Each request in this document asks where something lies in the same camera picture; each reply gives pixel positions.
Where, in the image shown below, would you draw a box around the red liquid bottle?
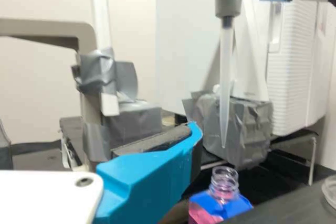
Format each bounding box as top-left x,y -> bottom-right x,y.
187,166 -> 255,224

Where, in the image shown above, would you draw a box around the grey taped block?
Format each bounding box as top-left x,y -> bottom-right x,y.
70,47 -> 163,162
182,90 -> 274,170

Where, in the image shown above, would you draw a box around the white incubator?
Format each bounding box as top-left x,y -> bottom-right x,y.
266,0 -> 320,136

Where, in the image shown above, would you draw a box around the white pipette stand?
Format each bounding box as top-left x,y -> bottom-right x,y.
0,0 -> 120,172

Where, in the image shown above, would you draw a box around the petri dish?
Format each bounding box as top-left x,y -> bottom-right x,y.
321,175 -> 336,211

